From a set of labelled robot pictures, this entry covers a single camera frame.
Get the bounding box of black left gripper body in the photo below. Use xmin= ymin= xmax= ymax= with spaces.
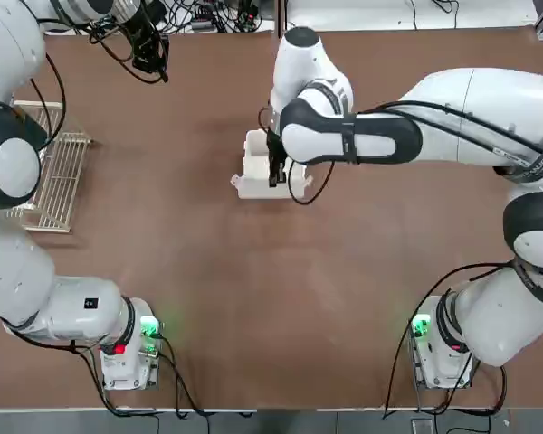
xmin=126 ymin=2 xmax=171 ymax=72

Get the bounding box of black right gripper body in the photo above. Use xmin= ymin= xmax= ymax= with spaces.
xmin=264 ymin=126 xmax=285 ymax=159

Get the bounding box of white preservation box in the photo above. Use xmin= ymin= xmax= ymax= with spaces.
xmin=229 ymin=128 xmax=312 ymax=201

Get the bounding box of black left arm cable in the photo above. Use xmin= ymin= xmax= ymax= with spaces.
xmin=29 ymin=13 xmax=171 ymax=153

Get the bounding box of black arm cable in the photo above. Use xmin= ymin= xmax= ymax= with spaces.
xmin=287 ymin=99 xmax=543 ymax=205
xmin=29 ymin=13 xmax=171 ymax=153

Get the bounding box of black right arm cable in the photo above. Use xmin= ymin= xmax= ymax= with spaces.
xmin=287 ymin=99 xmax=543 ymax=205

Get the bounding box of cream wire rack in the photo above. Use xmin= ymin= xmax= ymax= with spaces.
xmin=6 ymin=101 xmax=95 ymax=235

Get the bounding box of black left base cable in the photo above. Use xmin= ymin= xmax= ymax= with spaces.
xmin=71 ymin=333 xmax=257 ymax=418

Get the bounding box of black base cable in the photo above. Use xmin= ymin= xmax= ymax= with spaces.
xmin=382 ymin=259 xmax=521 ymax=420
xmin=71 ymin=333 xmax=257 ymax=418

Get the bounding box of black right base cable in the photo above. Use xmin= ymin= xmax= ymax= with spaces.
xmin=382 ymin=259 xmax=521 ymax=420

